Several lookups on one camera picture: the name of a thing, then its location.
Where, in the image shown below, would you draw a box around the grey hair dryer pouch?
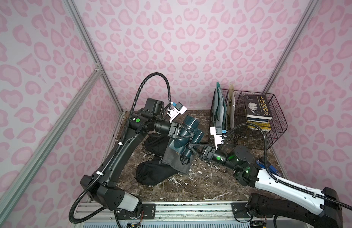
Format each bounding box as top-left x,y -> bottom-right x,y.
162,141 -> 195,175

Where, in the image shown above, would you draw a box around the green file folder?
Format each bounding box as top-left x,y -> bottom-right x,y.
211,82 -> 226,134

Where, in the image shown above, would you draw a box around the black wire file rack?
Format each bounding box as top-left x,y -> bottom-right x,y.
209,89 -> 288,150

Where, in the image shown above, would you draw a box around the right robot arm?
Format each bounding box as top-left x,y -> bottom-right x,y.
187,129 -> 352,228

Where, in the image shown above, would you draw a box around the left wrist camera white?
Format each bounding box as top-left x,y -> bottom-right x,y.
167,102 -> 187,123

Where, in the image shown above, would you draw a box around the yellow striped book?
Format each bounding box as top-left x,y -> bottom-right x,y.
247,118 -> 272,132

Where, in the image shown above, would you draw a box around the beige file folder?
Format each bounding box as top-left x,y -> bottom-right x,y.
226,84 -> 235,130

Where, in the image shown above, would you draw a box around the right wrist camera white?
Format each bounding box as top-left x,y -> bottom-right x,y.
210,126 -> 226,149

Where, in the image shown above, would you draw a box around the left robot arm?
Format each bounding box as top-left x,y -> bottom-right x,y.
68,72 -> 195,224

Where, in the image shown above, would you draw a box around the black portrait book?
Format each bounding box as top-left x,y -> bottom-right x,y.
243,95 -> 273,120

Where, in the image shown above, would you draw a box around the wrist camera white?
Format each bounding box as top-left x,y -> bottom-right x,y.
167,102 -> 187,123
210,126 -> 226,149

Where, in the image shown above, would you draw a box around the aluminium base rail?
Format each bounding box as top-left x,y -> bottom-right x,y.
70,201 -> 313,228

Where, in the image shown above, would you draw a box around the dark green hair dryer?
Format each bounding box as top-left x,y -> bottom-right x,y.
168,115 -> 204,165

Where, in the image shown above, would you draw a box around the black pouch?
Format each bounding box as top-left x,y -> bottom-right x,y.
135,157 -> 178,186
142,133 -> 169,157

